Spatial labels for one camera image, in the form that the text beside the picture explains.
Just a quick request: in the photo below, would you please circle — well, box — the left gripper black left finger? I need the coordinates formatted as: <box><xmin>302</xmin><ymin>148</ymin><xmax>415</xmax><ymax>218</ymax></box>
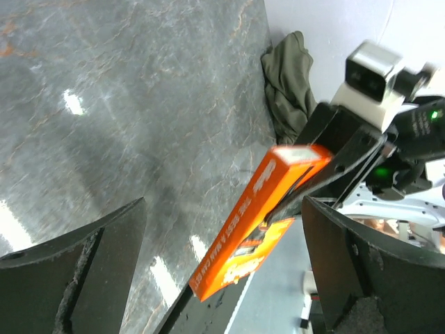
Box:
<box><xmin>1</xmin><ymin>198</ymin><xmax>147</xmax><ymax>334</ymax></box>

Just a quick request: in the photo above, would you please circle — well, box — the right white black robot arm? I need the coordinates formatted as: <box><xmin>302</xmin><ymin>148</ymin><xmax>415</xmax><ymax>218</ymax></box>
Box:
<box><xmin>264</xmin><ymin>96</ymin><xmax>444</xmax><ymax>252</ymax></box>

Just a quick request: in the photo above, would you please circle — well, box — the orange black razor pack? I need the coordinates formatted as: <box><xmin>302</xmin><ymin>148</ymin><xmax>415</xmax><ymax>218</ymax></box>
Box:
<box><xmin>188</xmin><ymin>145</ymin><xmax>333</xmax><ymax>301</ymax></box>

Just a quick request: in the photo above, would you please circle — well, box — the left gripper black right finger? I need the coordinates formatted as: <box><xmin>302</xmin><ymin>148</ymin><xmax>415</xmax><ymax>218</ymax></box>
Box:
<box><xmin>302</xmin><ymin>196</ymin><xmax>444</xmax><ymax>333</ymax></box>

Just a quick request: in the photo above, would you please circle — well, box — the olive green cloth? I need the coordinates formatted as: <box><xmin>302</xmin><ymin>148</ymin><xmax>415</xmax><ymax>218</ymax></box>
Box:
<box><xmin>261</xmin><ymin>31</ymin><xmax>317</xmax><ymax>145</ymax></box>

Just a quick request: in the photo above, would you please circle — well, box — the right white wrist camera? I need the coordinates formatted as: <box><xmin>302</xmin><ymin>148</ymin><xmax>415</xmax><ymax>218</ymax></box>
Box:
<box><xmin>331</xmin><ymin>40</ymin><xmax>444</xmax><ymax>132</ymax></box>

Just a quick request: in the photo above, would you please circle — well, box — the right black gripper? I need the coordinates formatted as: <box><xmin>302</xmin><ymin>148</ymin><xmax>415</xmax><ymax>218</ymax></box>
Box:
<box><xmin>264</xmin><ymin>102</ymin><xmax>387</xmax><ymax>226</ymax></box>

